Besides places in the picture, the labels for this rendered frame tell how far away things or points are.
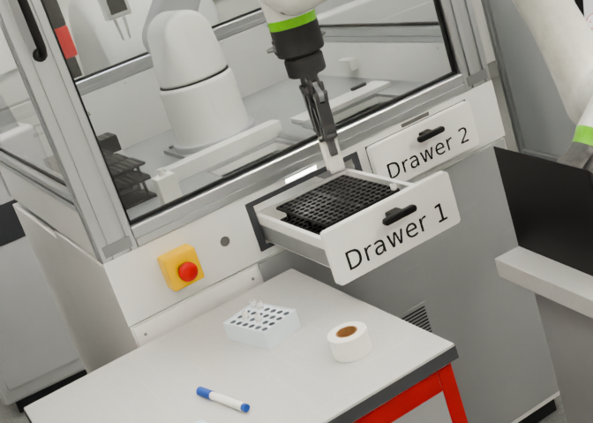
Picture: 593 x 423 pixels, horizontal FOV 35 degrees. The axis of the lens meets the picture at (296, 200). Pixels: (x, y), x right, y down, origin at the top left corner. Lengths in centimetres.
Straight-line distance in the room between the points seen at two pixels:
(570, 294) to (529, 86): 275
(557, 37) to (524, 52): 242
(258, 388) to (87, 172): 55
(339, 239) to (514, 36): 269
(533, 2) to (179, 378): 96
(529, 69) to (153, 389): 289
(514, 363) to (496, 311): 16
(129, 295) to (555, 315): 83
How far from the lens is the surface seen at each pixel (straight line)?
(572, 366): 187
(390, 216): 173
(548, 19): 186
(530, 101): 438
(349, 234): 173
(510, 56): 438
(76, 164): 187
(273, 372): 167
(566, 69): 187
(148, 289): 196
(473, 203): 232
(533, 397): 260
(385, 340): 165
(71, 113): 186
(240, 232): 201
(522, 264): 178
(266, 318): 178
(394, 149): 215
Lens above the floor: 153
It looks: 18 degrees down
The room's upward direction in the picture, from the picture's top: 18 degrees counter-clockwise
